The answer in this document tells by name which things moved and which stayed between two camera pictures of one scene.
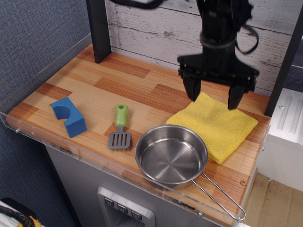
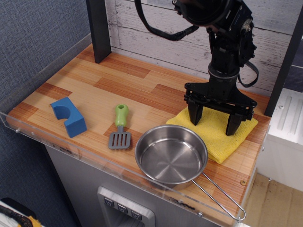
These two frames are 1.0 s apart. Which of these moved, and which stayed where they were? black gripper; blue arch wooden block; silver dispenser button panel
Moved: black gripper
Stayed: blue arch wooden block; silver dispenser button panel
